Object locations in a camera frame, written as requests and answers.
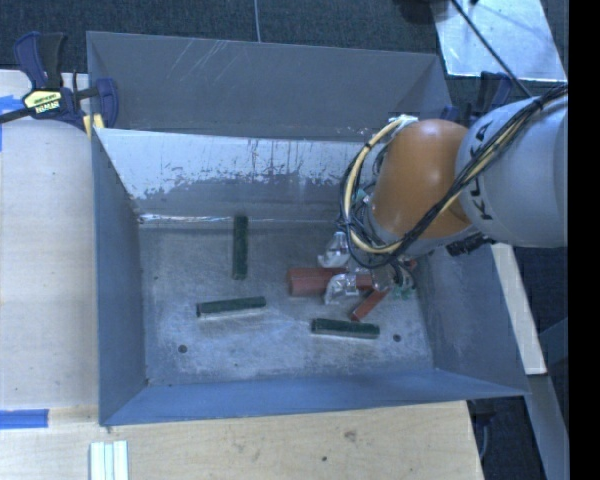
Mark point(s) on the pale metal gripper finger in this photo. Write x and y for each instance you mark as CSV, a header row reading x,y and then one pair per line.
x,y
336,251
341,287

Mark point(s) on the dark green flat block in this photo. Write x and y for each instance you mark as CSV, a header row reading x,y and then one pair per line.
x,y
230,306
240,248
345,328

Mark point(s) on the black cylinder on white bracket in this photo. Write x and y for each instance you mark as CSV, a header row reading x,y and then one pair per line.
x,y
469,246

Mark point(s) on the red-brown flat block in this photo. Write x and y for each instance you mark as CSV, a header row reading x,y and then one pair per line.
x,y
307,282
369,306

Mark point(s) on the pale wood flat board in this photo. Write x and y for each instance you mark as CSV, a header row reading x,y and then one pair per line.
x,y
45,268

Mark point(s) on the grey metal bin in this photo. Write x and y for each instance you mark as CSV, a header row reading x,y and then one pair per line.
x,y
260,348

